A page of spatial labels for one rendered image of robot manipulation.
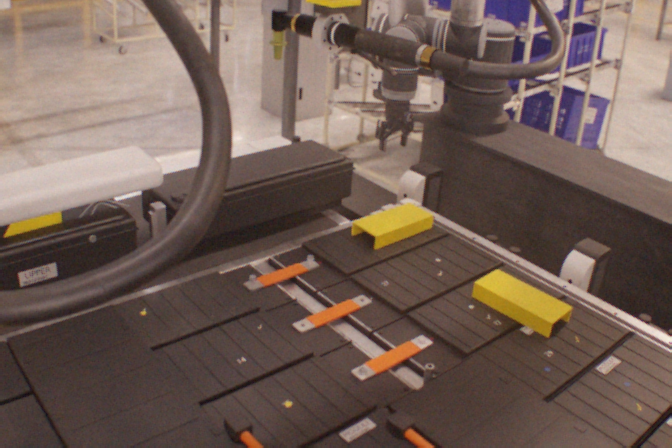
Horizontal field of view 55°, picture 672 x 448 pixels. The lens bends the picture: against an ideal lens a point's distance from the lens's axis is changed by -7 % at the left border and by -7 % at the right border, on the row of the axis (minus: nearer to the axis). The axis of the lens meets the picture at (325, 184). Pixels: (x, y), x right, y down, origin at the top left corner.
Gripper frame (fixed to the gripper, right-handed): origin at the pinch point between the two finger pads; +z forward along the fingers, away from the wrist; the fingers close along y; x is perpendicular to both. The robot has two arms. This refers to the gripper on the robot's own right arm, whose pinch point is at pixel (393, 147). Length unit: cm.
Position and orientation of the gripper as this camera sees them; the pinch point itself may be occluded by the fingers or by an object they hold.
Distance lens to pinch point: 214.9
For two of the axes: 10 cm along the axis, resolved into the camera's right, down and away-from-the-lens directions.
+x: -6.4, -3.5, 6.8
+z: -0.6, 9.1, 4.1
